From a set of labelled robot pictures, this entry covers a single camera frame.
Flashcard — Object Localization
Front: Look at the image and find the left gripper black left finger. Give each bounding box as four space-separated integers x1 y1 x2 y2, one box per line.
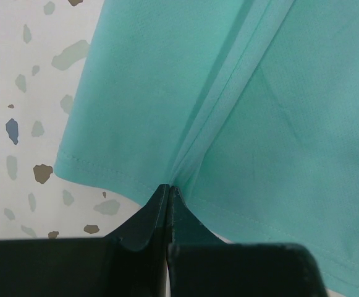
0 184 170 296

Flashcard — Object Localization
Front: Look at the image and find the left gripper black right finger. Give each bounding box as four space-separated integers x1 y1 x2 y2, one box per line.
167 187 327 296

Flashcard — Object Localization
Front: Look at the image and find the teal t shirt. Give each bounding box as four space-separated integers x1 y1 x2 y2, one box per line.
54 1 359 296

